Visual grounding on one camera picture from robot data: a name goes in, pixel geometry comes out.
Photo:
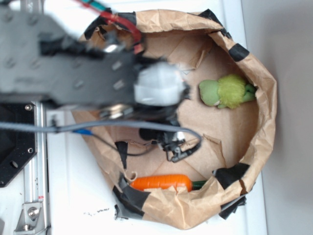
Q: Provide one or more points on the gripper with white tape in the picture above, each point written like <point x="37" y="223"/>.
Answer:
<point x="161" y="84"/>

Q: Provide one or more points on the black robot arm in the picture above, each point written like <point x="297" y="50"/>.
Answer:
<point x="39" y="61"/>

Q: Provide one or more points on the green plush turtle toy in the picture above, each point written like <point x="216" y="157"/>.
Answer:
<point x="229" y="91"/>

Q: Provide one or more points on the brown paper bag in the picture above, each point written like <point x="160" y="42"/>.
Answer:
<point x="236" y="143"/>

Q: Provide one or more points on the orange toy carrot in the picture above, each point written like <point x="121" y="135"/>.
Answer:
<point x="167" y="181"/>

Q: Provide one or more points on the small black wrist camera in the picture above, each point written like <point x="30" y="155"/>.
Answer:
<point x="170" y="142"/>

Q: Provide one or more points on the aluminium extrusion rail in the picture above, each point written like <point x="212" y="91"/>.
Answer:
<point x="36" y="179"/>

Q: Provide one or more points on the black mount plate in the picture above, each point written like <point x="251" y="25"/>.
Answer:
<point x="16" y="148"/>

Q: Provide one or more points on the silver corner bracket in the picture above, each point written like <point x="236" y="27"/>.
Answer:
<point x="31" y="220"/>

